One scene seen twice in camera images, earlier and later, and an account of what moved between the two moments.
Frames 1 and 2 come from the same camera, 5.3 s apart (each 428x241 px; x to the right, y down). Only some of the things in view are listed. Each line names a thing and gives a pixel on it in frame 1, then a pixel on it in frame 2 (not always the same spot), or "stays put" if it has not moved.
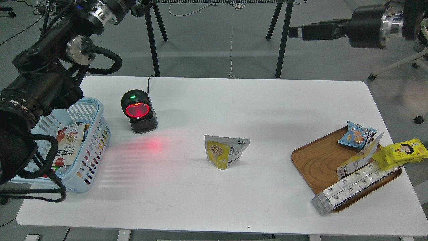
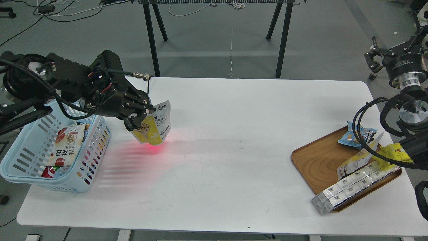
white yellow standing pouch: (364, 155) stays put
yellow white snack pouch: (223, 151) to (156, 127)
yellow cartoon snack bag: (391, 156) stays put
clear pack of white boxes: (347, 187) stays put
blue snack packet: (357, 135) stays put
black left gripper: (114, 11) to (109, 93)
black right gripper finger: (333, 29) to (374, 66)
